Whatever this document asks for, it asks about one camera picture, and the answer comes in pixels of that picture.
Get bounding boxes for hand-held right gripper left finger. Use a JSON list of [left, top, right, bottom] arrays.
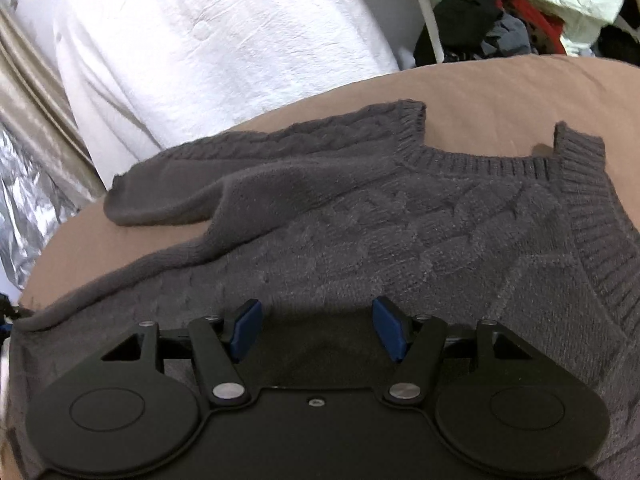
[[101, 298, 264, 408]]

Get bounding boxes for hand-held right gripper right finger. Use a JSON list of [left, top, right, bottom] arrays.
[[372, 295, 534, 407]]

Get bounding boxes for dark grey cable-knit sweater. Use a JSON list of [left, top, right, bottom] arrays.
[[0, 100, 640, 480]]

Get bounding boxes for silver foil sheet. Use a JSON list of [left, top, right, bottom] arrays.
[[0, 122, 76, 291]]

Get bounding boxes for white curtain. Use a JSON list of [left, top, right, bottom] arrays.
[[52, 0, 401, 188]]

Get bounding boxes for black garment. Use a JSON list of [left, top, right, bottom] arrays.
[[414, 0, 506, 65]]

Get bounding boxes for blue-grey garment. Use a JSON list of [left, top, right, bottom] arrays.
[[480, 12, 532, 58]]

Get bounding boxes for white metal rack pole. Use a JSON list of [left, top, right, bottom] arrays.
[[405, 0, 447, 65]]

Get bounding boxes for beige curtain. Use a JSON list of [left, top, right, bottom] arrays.
[[0, 7, 108, 201]]

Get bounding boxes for red garment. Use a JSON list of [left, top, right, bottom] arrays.
[[482, 0, 568, 56]]

